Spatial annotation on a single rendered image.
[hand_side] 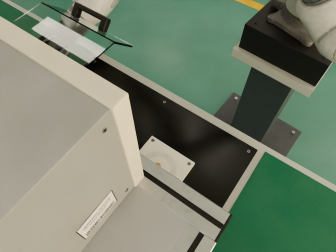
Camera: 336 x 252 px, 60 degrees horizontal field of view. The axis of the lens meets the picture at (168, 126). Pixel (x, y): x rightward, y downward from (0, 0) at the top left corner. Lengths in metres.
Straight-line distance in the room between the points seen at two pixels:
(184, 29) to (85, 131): 2.12
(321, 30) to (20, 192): 0.76
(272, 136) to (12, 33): 1.63
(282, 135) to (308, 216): 1.03
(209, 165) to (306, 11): 0.46
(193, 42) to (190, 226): 1.91
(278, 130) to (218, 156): 1.05
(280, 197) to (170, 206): 0.49
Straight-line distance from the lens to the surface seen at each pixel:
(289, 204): 0.87
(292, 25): 1.09
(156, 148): 0.83
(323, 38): 0.85
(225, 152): 0.86
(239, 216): 0.82
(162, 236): 0.42
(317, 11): 0.82
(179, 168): 0.81
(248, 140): 0.92
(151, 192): 0.43
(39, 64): 0.31
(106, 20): 0.75
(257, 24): 1.10
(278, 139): 1.84
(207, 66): 2.09
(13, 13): 1.41
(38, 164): 0.25
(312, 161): 1.86
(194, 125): 0.89
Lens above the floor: 1.53
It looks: 59 degrees down
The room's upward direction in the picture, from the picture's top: straight up
